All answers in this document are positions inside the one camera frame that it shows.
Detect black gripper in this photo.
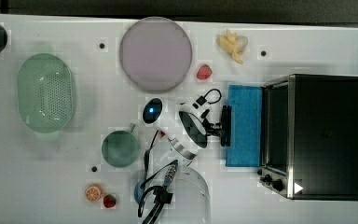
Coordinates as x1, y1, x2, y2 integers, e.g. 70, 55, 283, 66
202, 121, 222, 136

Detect toaster oven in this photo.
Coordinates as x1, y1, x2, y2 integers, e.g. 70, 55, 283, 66
220, 73, 358, 202

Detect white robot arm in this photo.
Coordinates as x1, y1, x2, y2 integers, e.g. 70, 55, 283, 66
134, 97, 211, 224

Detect red toy strawberry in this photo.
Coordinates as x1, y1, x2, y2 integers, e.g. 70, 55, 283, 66
196, 64, 213, 80

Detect peeled banana toy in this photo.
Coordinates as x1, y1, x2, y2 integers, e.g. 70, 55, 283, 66
216, 29, 249, 64

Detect round grey plate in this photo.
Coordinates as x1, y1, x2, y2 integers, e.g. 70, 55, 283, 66
119, 17, 192, 92

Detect blue cup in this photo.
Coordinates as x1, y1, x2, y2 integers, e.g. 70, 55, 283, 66
133, 179, 145, 203

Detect small dark red strawberry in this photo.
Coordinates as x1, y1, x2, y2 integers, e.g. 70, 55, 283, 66
103, 194, 117, 209

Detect orange slice toy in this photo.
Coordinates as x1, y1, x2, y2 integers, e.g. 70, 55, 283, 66
85, 184, 103, 202

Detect green perforated colander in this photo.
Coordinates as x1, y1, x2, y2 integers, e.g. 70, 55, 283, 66
17, 53, 75, 133

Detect green cup with handle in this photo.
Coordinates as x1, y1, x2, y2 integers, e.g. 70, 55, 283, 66
102, 123, 140, 168

